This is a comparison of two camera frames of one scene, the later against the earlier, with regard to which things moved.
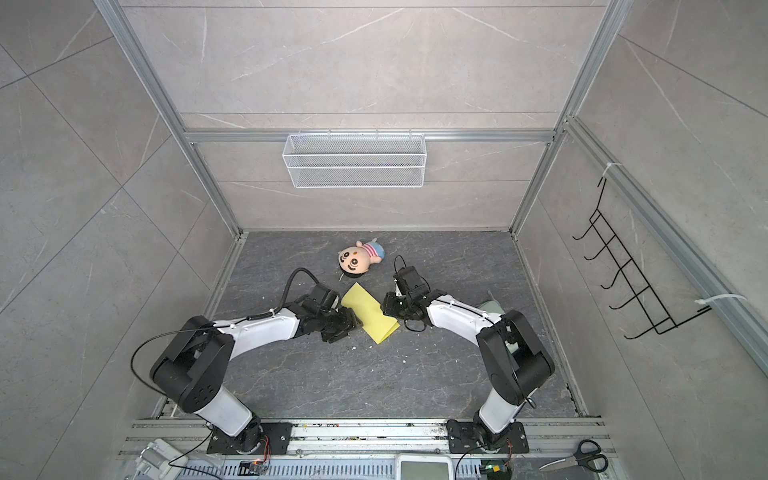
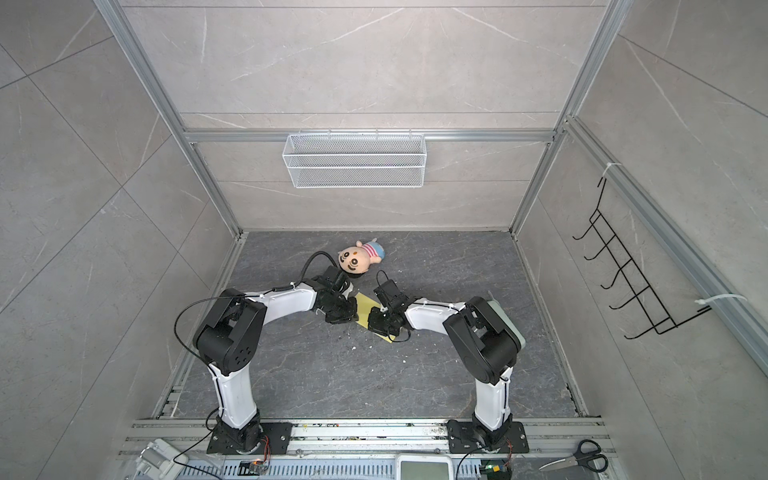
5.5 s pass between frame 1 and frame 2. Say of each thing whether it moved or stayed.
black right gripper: moved
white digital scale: stayed
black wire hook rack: stayed
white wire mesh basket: stayed
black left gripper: moved
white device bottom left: stayed
